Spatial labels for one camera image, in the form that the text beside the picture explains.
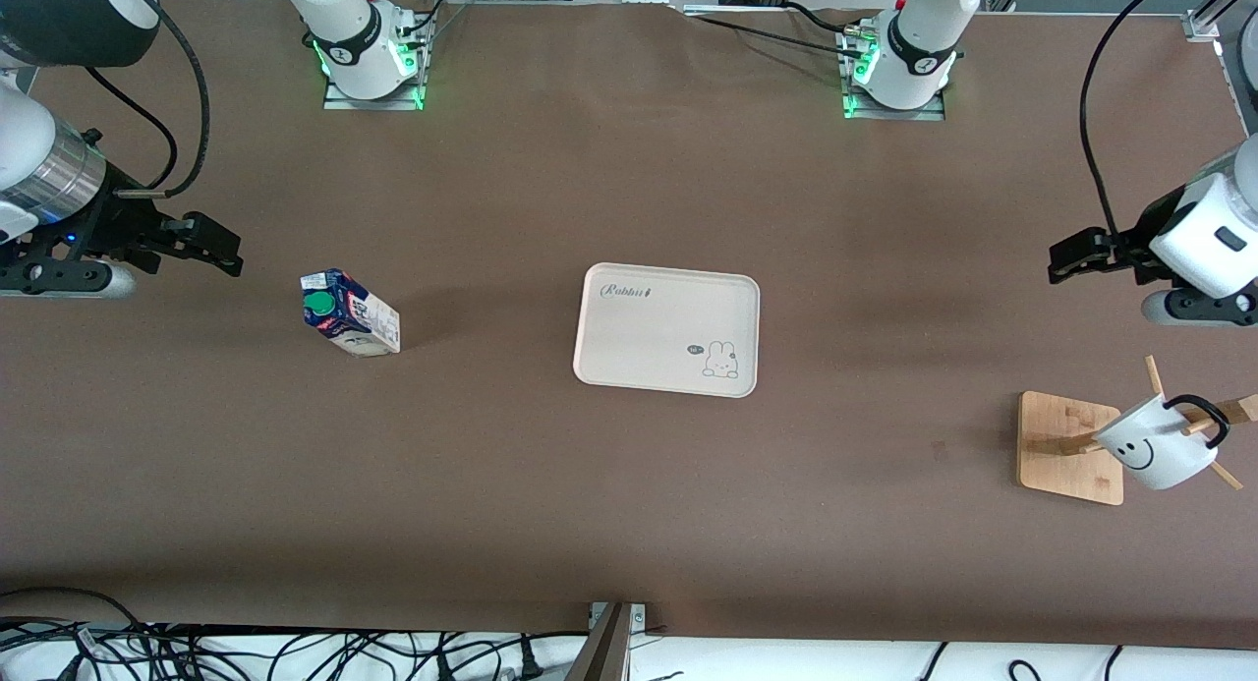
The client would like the white smiley mug black handle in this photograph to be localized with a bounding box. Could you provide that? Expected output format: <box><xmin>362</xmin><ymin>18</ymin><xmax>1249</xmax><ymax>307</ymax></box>
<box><xmin>1094</xmin><ymin>394</ymin><xmax>1231</xmax><ymax>491</ymax></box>

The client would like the long black table cable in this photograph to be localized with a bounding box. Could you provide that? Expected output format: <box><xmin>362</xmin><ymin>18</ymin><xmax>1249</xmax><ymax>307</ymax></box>
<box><xmin>683</xmin><ymin>11</ymin><xmax>871</xmax><ymax>61</ymax></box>

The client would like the short black table cable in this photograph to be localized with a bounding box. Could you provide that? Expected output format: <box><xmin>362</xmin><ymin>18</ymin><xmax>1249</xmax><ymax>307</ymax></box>
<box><xmin>781</xmin><ymin>1</ymin><xmax>876</xmax><ymax>38</ymax></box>

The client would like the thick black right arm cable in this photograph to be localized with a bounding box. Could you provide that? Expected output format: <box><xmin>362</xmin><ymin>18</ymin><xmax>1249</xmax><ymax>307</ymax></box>
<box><xmin>113</xmin><ymin>0</ymin><xmax>212</xmax><ymax>200</ymax></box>

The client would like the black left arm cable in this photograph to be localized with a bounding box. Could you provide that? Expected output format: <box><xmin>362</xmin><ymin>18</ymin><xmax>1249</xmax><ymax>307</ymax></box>
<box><xmin>1079</xmin><ymin>0</ymin><xmax>1190</xmax><ymax>238</ymax></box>

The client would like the cream rabbit print tray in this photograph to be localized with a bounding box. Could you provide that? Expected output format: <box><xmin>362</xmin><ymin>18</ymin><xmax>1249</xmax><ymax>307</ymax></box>
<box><xmin>573</xmin><ymin>261</ymin><xmax>762</xmax><ymax>399</ymax></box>

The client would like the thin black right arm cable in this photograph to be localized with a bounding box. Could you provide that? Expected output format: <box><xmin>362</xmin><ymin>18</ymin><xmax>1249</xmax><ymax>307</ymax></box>
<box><xmin>86</xmin><ymin>67</ymin><xmax>180</xmax><ymax>189</ymax></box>

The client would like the blue white milk carton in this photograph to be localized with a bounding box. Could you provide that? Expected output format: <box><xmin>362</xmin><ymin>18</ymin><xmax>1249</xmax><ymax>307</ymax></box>
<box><xmin>300</xmin><ymin>268</ymin><xmax>402</xmax><ymax>358</ymax></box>

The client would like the aluminium corner profile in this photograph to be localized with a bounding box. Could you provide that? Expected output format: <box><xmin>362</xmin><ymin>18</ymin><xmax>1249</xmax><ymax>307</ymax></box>
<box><xmin>1184</xmin><ymin>0</ymin><xmax>1258</xmax><ymax>43</ymax></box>

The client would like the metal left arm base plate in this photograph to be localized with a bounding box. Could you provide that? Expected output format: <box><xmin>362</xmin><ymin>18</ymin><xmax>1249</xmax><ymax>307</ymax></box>
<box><xmin>838</xmin><ymin>28</ymin><xmax>947</xmax><ymax>123</ymax></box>

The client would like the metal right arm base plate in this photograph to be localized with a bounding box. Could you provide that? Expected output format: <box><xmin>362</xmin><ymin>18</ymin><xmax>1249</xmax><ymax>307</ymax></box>
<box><xmin>322</xmin><ymin>1</ymin><xmax>427</xmax><ymax>111</ymax></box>

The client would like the wooden cup rack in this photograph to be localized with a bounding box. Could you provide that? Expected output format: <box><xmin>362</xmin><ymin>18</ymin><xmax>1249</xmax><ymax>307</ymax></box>
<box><xmin>1017</xmin><ymin>355</ymin><xmax>1258</xmax><ymax>507</ymax></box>

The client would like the metal table edge bracket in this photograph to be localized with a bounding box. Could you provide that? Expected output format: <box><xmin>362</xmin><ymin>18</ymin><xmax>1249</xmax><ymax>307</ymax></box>
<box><xmin>587</xmin><ymin>600</ymin><xmax>650</xmax><ymax>681</ymax></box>

